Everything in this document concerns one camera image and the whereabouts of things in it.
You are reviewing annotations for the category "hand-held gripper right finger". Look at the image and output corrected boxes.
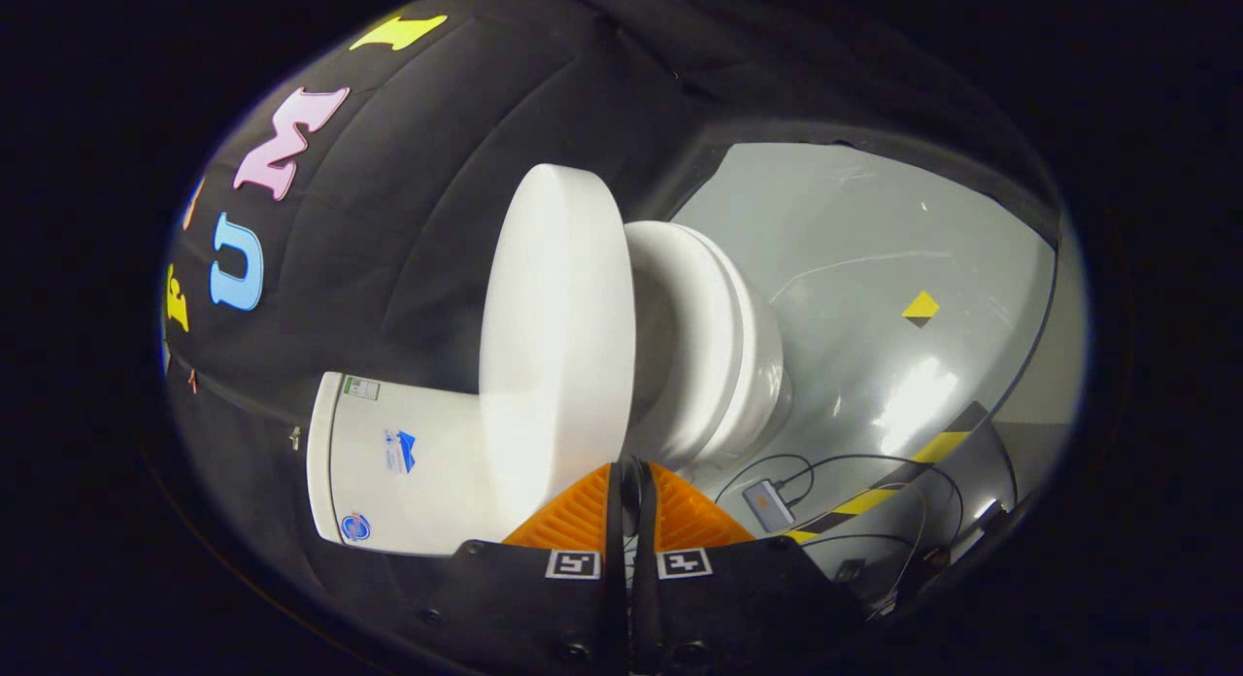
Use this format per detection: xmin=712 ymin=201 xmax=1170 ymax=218
xmin=631 ymin=460 xmax=877 ymax=676

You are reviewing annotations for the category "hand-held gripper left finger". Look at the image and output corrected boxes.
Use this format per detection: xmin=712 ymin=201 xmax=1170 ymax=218
xmin=384 ymin=462 xmax=630 ymax=676

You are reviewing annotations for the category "white toilet lid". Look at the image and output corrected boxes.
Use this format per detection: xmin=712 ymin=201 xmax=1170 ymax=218
xmin=478 ymin=163 xmax=638 ymax=524

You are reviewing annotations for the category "white toilet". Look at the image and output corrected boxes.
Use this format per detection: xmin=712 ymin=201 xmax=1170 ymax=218
xmin=305 ymin=220 xmax=793 ymax=558

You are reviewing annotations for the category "small grey device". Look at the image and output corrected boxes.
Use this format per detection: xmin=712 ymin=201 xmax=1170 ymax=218
xmin=742 ymin=479 xmax=796 ymax=535

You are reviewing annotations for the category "yellow black striped tape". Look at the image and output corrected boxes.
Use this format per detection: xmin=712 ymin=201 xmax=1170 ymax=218
xmin=785 ymin=401 xmax=990 ymax=547

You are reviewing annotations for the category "black backdrop cloth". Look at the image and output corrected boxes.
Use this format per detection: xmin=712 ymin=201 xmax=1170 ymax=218
xmin=160 ymin=0 xmax=1064 ymax=648

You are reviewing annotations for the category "thin black cable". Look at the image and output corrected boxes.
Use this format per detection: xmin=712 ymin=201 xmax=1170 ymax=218
xmin=717 ymin=451 xmax=965 ymax=562

